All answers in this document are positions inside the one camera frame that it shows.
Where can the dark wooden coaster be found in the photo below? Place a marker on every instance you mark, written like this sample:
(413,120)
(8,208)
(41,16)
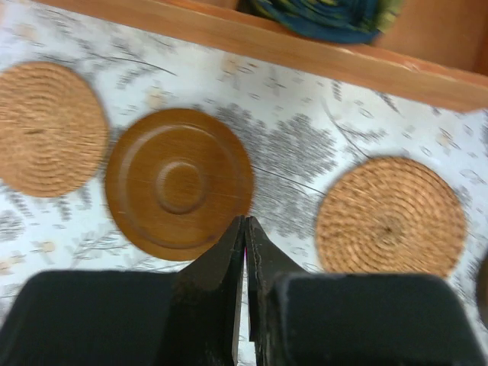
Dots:
(481,286)
(174,182)

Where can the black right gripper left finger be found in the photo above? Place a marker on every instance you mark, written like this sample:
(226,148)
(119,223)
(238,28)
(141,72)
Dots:
(188,317)

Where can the rolled dark cloth green floral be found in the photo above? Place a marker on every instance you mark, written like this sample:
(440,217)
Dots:
(339,21)

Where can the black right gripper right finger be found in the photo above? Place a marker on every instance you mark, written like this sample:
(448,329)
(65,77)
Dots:
(302,318)

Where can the woven rattan coaster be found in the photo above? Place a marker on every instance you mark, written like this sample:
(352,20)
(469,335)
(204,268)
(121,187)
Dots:
(390,215)
(54,133)

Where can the wooden compartment tray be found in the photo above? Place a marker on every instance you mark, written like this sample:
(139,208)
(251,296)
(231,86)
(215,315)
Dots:
(435,52)

